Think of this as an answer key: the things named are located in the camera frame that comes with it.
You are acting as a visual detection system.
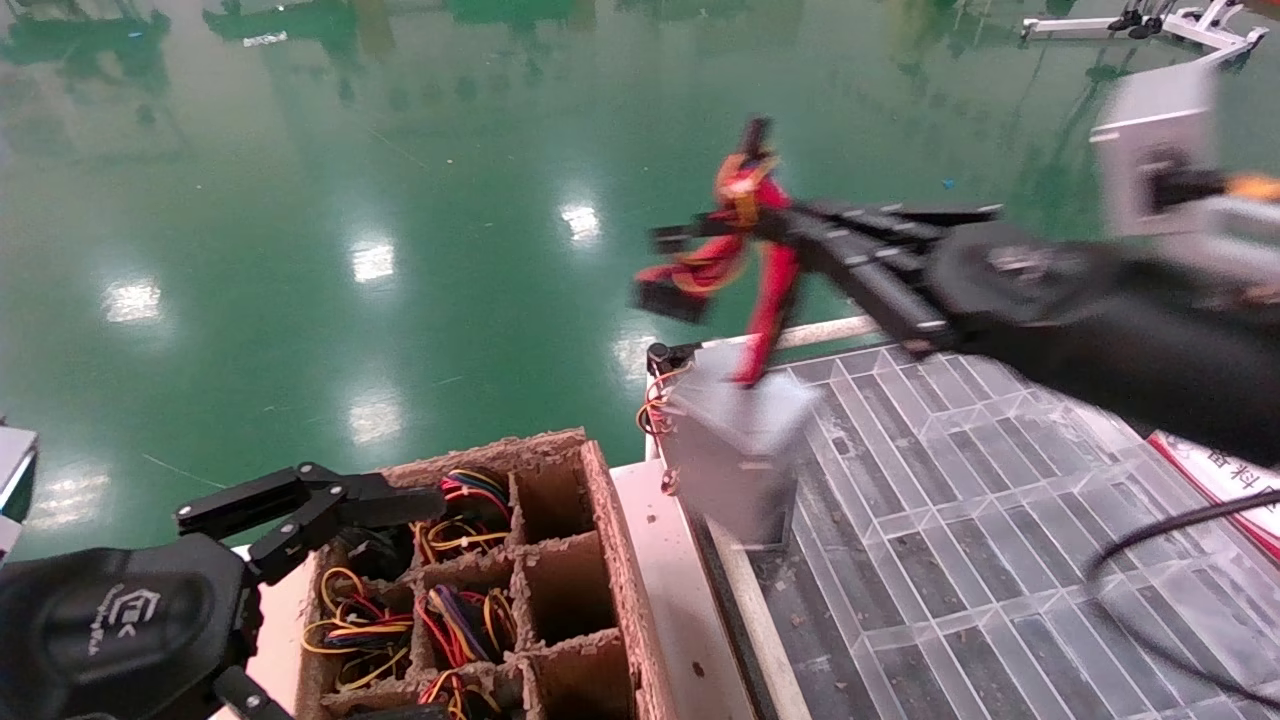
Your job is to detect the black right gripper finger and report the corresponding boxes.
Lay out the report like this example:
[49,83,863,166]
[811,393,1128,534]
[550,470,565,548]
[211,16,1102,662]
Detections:
[780,232,953,357]
[650,202,1003,255]

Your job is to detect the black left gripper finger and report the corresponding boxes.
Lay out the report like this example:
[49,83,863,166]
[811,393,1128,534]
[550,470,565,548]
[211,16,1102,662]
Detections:
[213,664,451,720]
[175,462,447,587]

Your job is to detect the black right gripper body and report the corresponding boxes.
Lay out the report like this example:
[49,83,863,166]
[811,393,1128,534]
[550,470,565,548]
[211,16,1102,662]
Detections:
[925,222,1280,468]

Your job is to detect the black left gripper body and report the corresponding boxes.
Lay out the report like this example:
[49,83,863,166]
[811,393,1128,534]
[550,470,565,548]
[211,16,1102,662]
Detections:
[0,533,263,720]

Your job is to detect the grey power supply red cables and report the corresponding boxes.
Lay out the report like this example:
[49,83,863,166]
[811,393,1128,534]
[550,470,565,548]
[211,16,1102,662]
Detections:
[633,118,823,549]

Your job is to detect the white sheet red print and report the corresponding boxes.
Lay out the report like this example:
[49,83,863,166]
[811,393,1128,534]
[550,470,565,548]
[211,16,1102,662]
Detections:
[1148,430,1280,563]

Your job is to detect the brown cardboard divider box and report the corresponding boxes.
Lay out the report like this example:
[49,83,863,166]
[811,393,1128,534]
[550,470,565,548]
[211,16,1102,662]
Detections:
[295,428,679,720]

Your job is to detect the clear plastic compartment tray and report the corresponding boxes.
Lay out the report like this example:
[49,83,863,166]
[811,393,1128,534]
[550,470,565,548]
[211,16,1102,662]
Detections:
[690,340,1280,720]

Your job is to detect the white metal floor stand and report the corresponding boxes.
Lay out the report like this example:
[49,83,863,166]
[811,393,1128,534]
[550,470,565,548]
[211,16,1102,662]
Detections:
[1020,0,1269,67]

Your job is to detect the black wire bundle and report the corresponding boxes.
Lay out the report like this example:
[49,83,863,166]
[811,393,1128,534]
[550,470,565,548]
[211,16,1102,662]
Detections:
[340,527,413,581]

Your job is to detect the colourful wire bundle upper cell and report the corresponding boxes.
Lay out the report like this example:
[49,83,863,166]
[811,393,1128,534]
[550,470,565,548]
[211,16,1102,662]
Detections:
[412,467,513,561]

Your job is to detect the colourful wire bundle cell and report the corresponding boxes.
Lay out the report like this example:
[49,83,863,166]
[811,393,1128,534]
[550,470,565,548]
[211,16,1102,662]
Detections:
[418,670,501,720]
[412,467,513,561]

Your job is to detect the power supply with coloured wires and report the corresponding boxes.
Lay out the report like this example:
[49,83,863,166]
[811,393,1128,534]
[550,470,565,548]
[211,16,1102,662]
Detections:
[300,567,414,693]

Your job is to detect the colourful wire bundle in cell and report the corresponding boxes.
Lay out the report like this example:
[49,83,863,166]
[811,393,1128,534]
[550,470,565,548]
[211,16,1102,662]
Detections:
[415,585,519,669]

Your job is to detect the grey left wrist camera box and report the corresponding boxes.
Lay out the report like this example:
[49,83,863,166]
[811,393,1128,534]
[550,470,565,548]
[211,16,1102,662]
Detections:
[0,425,38,556]

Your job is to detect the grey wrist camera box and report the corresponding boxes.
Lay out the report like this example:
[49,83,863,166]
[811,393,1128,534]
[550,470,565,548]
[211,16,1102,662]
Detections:
[0,425,38,556]
[1090,62,1280,291]

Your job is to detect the black cable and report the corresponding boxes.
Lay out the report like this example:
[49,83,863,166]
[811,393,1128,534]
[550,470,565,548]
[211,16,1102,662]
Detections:
[1085,488,1280,706]

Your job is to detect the colourful wire bundle left cell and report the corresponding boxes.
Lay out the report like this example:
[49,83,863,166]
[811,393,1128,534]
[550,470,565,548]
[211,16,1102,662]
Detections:
[418,670,501,720]

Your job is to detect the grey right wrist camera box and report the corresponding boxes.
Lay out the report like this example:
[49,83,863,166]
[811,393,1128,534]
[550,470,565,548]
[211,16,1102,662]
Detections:
[1090,62,1280,291]

